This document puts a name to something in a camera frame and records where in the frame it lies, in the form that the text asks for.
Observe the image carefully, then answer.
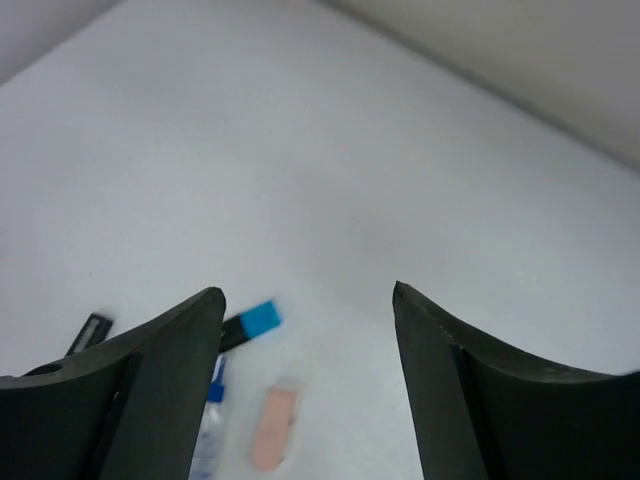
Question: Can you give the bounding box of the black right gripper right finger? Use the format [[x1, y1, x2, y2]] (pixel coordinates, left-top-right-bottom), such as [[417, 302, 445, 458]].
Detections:
[[392, 283, 639, 479]]

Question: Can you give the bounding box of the pink eraser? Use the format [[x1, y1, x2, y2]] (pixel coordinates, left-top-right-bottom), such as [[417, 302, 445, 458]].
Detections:
[[250, 378, 304, 473]]

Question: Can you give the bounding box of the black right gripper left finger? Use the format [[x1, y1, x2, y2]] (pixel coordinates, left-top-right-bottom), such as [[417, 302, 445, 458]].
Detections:
[[1, 287, 226, 479]]

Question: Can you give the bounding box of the pink highlighter black body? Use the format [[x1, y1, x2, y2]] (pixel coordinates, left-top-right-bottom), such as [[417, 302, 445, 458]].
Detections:
[[65, 313, 114, 357]]

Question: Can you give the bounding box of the clear bottle blue cap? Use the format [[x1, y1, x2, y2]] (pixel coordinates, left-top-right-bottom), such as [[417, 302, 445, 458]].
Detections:
[[188, 355, 227, 480]]

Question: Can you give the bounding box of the blue highlighter black body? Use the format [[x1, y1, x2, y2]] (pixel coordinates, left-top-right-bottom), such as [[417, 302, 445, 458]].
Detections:
[[219, 300, 282, 353]]

